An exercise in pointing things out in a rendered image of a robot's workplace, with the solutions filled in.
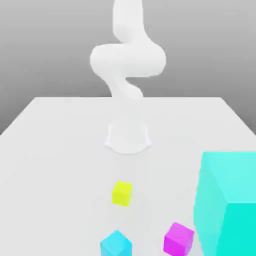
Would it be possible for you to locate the small yellow cube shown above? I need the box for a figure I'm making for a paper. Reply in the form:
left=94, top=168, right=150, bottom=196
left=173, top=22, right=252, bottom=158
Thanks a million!
left=111, top=180, right=134, bottom=208

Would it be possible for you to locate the small light blue cube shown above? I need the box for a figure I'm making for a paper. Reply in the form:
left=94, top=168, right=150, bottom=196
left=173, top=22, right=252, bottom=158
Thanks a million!
left=99, top=229, right=133, bottom=256

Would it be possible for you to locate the small magenta cube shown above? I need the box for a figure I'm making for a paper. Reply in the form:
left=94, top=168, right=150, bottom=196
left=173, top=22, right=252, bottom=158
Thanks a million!
left=162, top=221, right=196, bottom=256

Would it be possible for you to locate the large turquoise box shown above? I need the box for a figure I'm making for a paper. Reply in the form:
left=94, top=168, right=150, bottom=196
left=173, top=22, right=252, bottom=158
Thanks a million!
left=193, top=151, right=256, bottom=256

